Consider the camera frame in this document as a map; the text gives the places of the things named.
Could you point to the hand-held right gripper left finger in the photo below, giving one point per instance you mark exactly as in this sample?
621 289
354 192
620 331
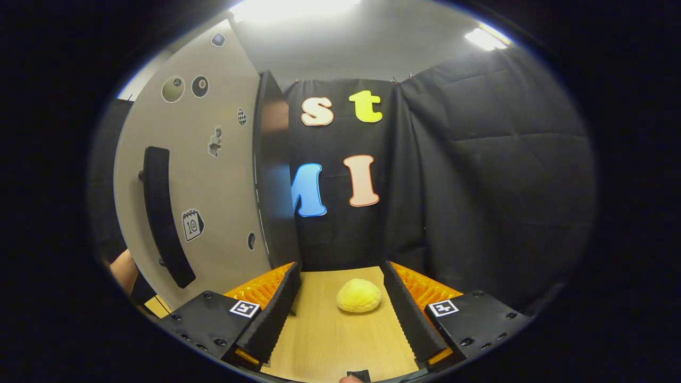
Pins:
279 314

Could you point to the large ceiling light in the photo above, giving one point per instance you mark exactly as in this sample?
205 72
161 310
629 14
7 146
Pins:
295 8

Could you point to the black backdrop cloth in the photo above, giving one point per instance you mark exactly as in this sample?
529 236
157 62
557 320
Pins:
479 186

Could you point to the small ceiling light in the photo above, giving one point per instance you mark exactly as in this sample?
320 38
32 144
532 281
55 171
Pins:
485 38

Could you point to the yellow round sponge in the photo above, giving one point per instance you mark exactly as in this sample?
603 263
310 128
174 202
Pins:
358 296

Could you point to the grey cabinet door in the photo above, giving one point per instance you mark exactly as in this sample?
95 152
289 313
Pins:
223 186

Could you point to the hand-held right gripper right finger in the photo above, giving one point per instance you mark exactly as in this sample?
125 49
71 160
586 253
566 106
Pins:
407 314

